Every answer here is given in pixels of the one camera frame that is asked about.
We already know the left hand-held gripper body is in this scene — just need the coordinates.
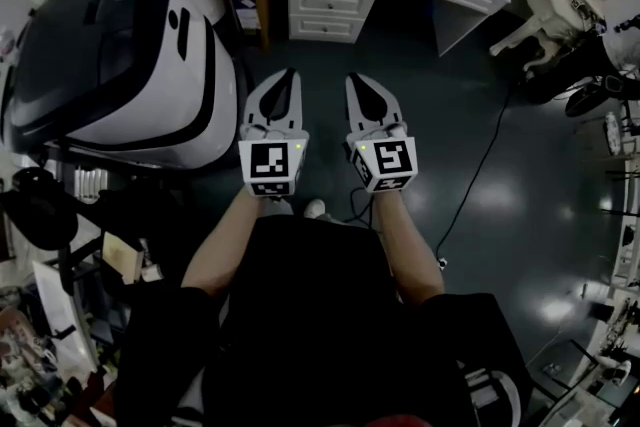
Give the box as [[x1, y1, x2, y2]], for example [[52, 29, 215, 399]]
[[238, 112, 310, 202]]

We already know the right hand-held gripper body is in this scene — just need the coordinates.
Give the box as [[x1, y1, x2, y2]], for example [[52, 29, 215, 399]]
[[343, 121, 419, 195]]

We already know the person's right forearm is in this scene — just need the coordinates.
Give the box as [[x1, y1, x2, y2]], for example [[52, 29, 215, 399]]
[[371, 188, 447, 304]]

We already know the person's left forearm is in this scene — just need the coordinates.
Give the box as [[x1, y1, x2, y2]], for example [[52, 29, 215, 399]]
[[179, 186, 267, 296]]

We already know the large white and black machine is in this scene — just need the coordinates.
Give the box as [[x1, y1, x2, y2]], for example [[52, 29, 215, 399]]
[[0, 0, 240, 172]]

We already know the person's black clothing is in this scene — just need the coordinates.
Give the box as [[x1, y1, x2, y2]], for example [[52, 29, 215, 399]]
[[113, 214, 534, 427]]

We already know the white radiator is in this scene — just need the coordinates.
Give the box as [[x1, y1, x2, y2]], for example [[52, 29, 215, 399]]
[[72, 166, 110, 205]]

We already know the black office chair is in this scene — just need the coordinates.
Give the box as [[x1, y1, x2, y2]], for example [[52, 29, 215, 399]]
[[0, 166, 147, 299]]

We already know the white shelf rack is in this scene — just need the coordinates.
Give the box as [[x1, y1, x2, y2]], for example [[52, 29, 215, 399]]
[[598, 98, 640, 299]]

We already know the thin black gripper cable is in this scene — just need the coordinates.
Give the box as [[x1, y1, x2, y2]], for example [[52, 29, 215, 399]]
[[343, 186, 377, 227]]

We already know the black floor cable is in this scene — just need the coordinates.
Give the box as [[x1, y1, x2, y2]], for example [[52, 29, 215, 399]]
[[433, 77, 512, 266]]

